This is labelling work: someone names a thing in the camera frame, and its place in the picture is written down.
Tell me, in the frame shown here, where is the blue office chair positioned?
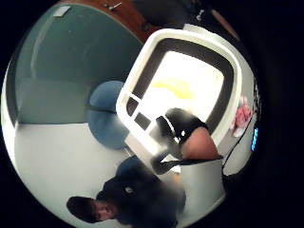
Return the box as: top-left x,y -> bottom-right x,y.
85,80 -> 128,150

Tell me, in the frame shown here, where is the blue lit display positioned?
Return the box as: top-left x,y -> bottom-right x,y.
250,126 -> 260,153

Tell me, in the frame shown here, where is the white plastic basket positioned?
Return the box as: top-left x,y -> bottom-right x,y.
115,28 -> 244,157

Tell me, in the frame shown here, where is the the person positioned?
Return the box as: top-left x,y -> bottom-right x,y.
66,155 -> 188,228

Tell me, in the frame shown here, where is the metal bolt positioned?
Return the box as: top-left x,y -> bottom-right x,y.
104,2 -> 124,11

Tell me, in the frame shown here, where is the black cable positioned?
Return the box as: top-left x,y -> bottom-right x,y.
220,124 -> 257,177

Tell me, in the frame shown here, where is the pink soft toy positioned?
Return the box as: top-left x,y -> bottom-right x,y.
232,96 -> 255,138

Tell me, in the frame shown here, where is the white paper sheet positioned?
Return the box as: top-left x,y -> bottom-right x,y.
51,5 -> 72,18

